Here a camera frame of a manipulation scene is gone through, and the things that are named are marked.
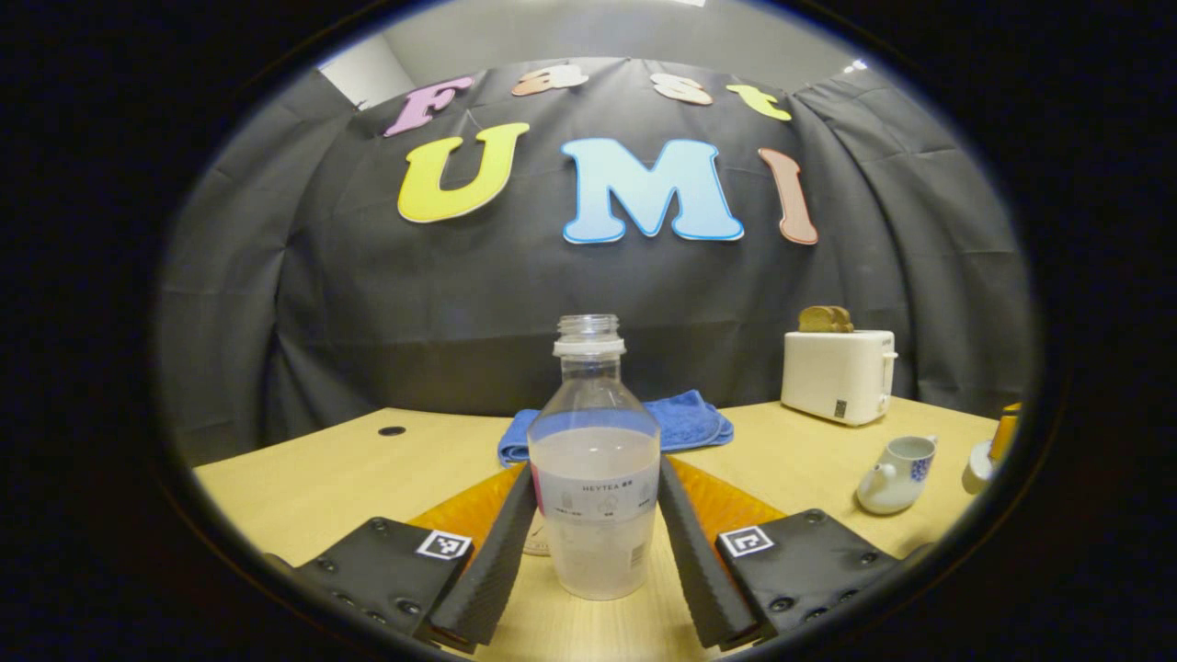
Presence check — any white blue-flowered teacup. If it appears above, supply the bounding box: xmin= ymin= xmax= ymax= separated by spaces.
xmin=855 ymin=435 xmax=940 ymax=516

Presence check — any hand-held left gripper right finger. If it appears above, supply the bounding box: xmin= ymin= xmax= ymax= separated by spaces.
xmin=656 ymin=455 xmax=908 ymax=652

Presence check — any folded blue towel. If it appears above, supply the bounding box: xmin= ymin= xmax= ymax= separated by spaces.
xmin=497 ymin=390 xmax=735 ymax=467

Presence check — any clear plastic water bottle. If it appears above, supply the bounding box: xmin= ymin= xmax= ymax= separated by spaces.
xmin=527 ymin=314 xmax=663 ymax=602

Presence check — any black backdrop cloth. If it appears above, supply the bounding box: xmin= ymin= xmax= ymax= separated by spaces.
xmin=156 ymin=57 xmax=1035 ymax=465

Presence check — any white toaster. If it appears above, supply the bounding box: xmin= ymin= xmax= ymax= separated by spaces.
xmin=781 ymin=329 xmax=898 ymax=428

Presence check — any white teacup lid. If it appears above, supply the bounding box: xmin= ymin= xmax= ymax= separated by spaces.
xmin=961 ymin=439 xmax=996 ymax=497

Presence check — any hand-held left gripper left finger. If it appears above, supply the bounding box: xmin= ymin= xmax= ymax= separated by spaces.
xmin=291 ymin=462 xmax=540 ymax=656

